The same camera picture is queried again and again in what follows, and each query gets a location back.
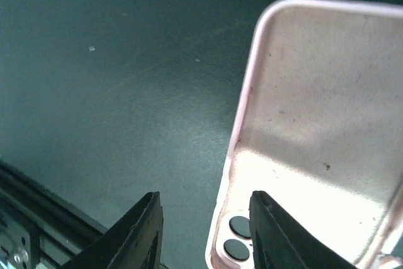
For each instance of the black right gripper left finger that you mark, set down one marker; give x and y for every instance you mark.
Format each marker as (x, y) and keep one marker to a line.
(134, 241)

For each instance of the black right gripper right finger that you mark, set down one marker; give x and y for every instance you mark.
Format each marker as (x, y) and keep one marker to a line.
(280, 242)

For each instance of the pink phone case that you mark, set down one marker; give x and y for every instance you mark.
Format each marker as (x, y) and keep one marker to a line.
(319, 128)

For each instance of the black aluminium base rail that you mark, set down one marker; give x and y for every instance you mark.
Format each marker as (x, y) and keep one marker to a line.
(39, 229)

